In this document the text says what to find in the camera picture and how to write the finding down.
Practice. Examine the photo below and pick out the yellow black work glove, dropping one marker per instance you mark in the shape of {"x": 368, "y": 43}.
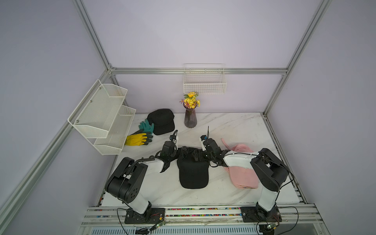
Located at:
{"x": 139, "y": 139}

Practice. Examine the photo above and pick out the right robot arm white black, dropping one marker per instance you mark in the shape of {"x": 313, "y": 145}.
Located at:
{"x": 270, "y": 170}

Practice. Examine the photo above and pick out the black cap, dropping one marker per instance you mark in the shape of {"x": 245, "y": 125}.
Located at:
{"x": 163, "y": 121}
{"x": 193, "y": 175}

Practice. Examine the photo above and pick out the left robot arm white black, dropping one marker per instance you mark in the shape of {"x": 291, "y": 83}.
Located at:
{"x": 126, "y": 180}

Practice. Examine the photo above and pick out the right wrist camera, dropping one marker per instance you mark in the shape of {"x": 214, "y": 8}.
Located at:
{"x": 202, "y": 139}

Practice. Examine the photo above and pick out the aluminium back crossbar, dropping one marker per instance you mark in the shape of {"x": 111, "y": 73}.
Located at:
{"x": 280, "y": 71}

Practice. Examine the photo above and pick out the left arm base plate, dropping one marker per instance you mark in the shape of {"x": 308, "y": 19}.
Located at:
{"x": 150, "y": 216}

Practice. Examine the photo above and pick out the dark purple glass vase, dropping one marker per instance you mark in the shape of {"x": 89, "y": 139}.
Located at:
{"x": 190, "y": 120}

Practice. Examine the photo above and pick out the aluminium frame post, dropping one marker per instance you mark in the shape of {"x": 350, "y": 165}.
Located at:
{"x": 89, "y": 26}
{"x": 312, "y": 26}

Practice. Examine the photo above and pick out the pink cap white R logo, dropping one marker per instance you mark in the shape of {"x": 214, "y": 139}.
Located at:
{"x": 241, "y": 178}

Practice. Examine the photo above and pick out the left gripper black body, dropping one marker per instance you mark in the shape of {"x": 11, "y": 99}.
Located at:
{"x": 175, "y": 154}

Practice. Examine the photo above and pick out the white wire wall basket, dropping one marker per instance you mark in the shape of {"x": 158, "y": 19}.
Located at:
{"x": 204, "y": 84}

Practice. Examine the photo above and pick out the white mesh two-tier shelf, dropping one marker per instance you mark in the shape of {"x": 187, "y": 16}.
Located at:
{"x": 103, "y": 119}

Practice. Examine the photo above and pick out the aluminium front rail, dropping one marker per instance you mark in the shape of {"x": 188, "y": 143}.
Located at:
{"x": 299, "y": 219}

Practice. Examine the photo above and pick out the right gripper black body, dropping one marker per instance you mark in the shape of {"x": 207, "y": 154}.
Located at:
{"x": 210, "y": 155}

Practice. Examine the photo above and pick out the aluminium frame post left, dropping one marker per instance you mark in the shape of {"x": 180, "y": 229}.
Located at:
{"x": 89, "y": 26}

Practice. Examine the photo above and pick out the aluminium frame post right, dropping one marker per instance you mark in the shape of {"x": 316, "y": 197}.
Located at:
{"x": 312, "y": 26}

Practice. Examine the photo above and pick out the yellow flower bouquet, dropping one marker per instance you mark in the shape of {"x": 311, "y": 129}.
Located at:
{"x": 190, "y": 100}

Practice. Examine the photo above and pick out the green rubber glove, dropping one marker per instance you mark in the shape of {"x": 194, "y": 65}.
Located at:
{"x": 147, "y": 126}

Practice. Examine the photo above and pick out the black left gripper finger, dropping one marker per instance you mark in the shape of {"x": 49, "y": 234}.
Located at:
{"x": 182, "y": 152}
{"x": 174, "y": 138}

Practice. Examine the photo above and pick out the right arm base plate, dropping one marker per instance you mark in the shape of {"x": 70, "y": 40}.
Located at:
{"x": 258, "y": 214}

